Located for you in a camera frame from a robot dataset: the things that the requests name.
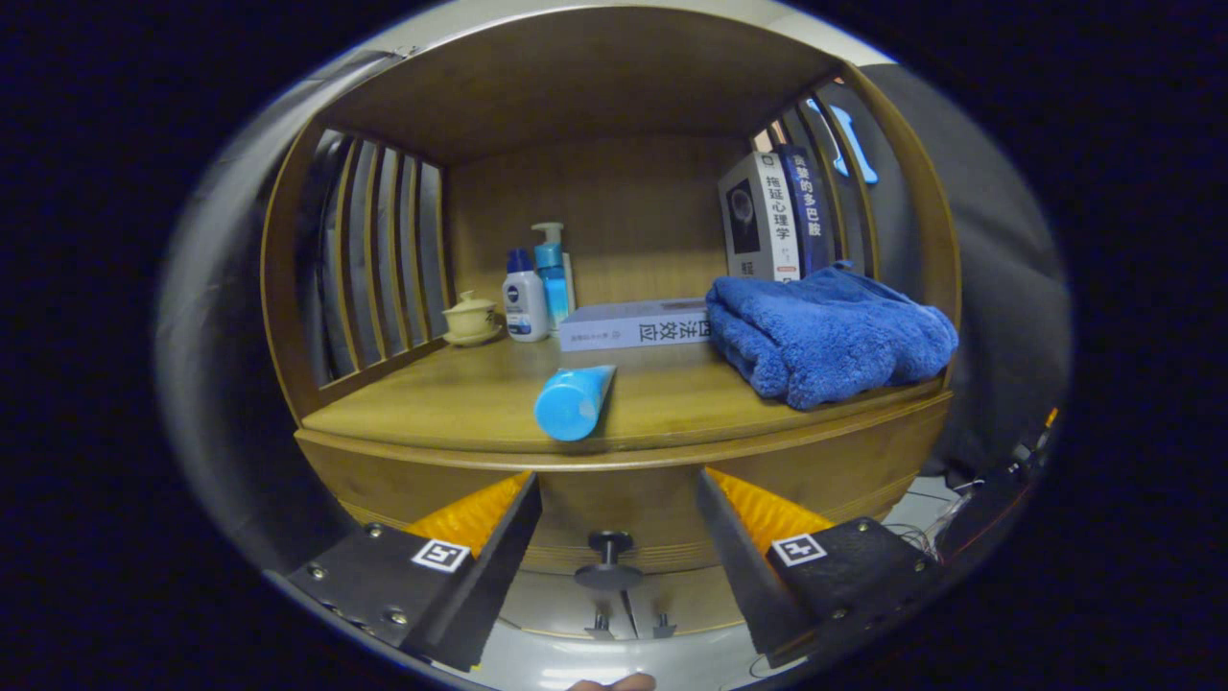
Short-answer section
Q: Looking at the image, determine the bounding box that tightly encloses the wooden cabinet door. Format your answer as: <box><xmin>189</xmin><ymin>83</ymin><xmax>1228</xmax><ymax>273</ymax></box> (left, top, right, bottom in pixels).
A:
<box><xmin>499</xmin><ymin>566</ymin><xmax>634</xmax><ymax>639</ymax></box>
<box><xmin>624</xmin><ymin>566</ymin><xmax>759</xmax><ymax>634</ymax></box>

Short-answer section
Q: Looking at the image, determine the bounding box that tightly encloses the wooden cabinet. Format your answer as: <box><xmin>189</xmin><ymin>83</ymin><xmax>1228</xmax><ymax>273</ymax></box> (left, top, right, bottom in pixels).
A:
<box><xmin>259</xmin><ymin>8</ymin><xmax>963</xmax><ymax>642</ymax></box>

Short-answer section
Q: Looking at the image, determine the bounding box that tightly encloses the black round drawer knob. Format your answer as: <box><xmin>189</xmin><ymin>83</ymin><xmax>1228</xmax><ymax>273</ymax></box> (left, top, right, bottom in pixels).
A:
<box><xmin>574</xmin><ymin>531</ymin><xmax>644</xmax><ymax>592</ymax></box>

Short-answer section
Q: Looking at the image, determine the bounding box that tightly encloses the dark blue standing book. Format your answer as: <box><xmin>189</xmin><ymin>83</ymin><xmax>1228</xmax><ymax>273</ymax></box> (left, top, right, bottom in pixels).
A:
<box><xmin>773</xmin><ymin>144</ymin><xmax>838</xmax><ymax>279</ymax></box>

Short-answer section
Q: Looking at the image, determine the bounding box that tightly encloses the orange and black tool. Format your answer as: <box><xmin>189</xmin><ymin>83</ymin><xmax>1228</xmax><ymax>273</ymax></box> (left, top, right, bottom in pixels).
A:
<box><xmin>1017</xmin><ymin>406</ymin><xmax>1060</xmax><ymax>462</ymax></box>

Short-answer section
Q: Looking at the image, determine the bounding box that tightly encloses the white bottle with blue cap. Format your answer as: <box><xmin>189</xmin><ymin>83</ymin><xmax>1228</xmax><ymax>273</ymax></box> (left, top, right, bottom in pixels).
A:
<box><xmin>502</xmin><ymin>249</ymin><xmax>551</xmax><ymax>344</ymax></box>

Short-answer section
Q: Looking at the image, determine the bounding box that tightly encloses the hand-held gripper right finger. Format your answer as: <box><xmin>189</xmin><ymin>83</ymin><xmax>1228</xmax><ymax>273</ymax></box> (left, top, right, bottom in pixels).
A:
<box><xmin>697</xmin><ymin>467</ymin><xmax>953</xmax><ymax>671</ymax></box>

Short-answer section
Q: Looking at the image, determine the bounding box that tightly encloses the white standing book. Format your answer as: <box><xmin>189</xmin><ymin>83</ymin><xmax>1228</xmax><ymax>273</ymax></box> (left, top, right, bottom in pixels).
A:
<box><xmin>718</xmin><ymin>152</ymin><xmax>802</xmax><ymax>283</ymax></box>

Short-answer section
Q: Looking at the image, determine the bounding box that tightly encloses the blue pump bottle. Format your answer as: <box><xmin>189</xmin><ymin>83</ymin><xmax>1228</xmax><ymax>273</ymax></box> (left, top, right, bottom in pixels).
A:
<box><xmin>531</xmin><ymin>222</ymin><xmax>577</xmax><ymax>332</ymax></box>

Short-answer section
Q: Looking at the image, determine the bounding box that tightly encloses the black equipment case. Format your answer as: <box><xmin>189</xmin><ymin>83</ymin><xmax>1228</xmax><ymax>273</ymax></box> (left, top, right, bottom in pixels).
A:
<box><xmin>935</xmin><ymin>451</ymin><xmax>1051</xmax><ymax>567</ymax></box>

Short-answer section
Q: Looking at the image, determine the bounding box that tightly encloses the wooden countertop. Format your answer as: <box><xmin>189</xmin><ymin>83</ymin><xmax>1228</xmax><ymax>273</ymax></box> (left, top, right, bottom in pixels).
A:
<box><xmin>299</xmin><ymin>331</ymin><xmax>946</xmax><ymax>457</ymax></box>

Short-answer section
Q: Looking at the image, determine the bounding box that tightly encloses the wooden drawer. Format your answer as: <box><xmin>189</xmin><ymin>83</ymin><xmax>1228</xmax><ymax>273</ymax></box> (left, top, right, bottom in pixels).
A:
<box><xmin>295</xmin><ymin>392</ymin><xmax>953</xmax><ymax>577</ymax></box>

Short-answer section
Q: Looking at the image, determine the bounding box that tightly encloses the tangle of floor cables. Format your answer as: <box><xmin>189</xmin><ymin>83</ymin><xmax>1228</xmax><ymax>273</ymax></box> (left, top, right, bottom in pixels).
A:
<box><xmin>897</xmin><ymin>475</ymin><xmax>980</xmax><ymax>562</ymax></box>

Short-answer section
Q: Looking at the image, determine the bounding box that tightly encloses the blue folded towel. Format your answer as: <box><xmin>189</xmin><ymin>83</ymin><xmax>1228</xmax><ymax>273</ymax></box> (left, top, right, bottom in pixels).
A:
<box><xmin>705</xmin><ymin>261</ymin><xmax>960</xmax><ymax>412</ymax></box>

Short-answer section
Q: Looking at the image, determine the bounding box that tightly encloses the grey lying book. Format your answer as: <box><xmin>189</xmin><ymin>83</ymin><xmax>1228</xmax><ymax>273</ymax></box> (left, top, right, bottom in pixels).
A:
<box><xmin>558</xmin><ymin>298</ymin><xmax>713</xmax><ymax>352</ymax></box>

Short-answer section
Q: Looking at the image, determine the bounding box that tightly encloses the light blue tube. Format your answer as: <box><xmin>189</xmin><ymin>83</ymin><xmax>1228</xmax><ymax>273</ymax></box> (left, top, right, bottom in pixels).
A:
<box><xmin>533</xmin><ymin>364</ymin><xmax>618</xmax><ymax>443</ymax></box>

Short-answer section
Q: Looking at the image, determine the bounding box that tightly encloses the beige lidded teacup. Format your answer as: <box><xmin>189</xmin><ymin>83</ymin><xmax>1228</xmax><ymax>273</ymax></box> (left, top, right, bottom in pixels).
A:
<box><xmin>441</xmin><ymin>290</ymin><xmax>504</xmax><ymax>347</ymax></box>

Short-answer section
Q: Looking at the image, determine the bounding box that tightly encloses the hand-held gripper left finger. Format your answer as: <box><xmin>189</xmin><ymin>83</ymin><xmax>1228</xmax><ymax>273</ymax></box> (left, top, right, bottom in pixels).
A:
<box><xmin>264</xmin><ymin>472</ymin><xmax>542</xmax><ymax>673</ymax></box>

